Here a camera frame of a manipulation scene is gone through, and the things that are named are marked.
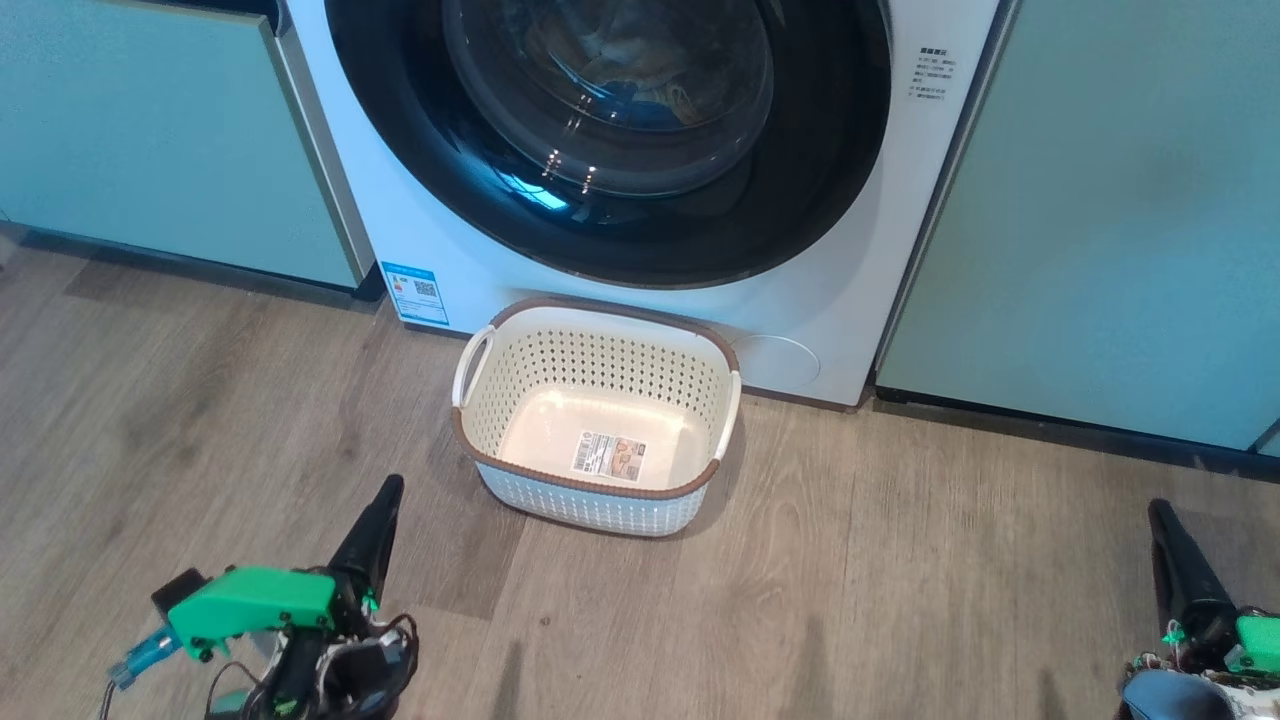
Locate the dark cabinet plinth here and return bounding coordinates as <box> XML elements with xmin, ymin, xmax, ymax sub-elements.
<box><xmin>0</xmin><ymin>220</ymin><xmax>388</xmax><ymax>307</ymax></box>
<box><xmin>874</xmin><ymin>386</ymin><xmax>1280</xmax><ymax>483</ymax></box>

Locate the blue energy label sticker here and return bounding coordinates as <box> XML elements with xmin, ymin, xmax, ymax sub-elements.
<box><xmin>380</xmin><ymin>261</ymin><xmax>451</xmax><ymax>329</ymax></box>

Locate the cream perforated laundry basket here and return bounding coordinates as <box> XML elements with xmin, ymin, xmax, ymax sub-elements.
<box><xmin>451</xmin><ymin>294</ymin><xmax>744</xmax><ymax>539</ymax></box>

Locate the white basket product label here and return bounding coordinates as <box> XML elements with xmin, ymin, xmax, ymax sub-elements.
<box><xmin>569</xmin><ymin>429</ymin><xmax>649</xmax><ymax>483</ymax></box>

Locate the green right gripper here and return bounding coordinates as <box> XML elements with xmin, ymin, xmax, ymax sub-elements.
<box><xmin>1148</xmin><ymin>498</ymin><xmax>1280</xmax><ymax>676</ymax></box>

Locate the black cable with blue plug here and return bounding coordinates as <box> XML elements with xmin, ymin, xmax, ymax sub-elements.
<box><xmin>98</xmin><ymin>627</ymin><xmax>193</xmax><ymax>720</ymax></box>

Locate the round dark glass washer door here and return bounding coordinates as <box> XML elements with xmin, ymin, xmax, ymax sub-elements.
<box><xmin>324</xmin><ymin>0</ymin><xmax>894</xmax><ymax>292</ymax></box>

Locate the round white filter cover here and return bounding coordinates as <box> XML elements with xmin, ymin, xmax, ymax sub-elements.
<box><xmin>735</xmin><ymin>333</ymin><xmax>824</xmax><ymax>387</ymax></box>

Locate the white front-load washing machine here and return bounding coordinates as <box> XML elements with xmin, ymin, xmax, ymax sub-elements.
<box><xmin>285</xmin><ymin>0</ymin><xmax>1002</xmax><ymax>409</ymax></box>

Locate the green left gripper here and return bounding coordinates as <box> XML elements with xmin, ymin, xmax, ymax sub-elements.
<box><xmin>165</xmin><ymin>474</ymin><xmax>405</xmax><ymax>662</ymax></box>

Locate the black text warning sticker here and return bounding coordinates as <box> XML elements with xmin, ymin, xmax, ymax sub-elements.
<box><xmin>908</xmin><ymin>45</ymin><xmax>960</xmax><ymax>104</ymax></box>

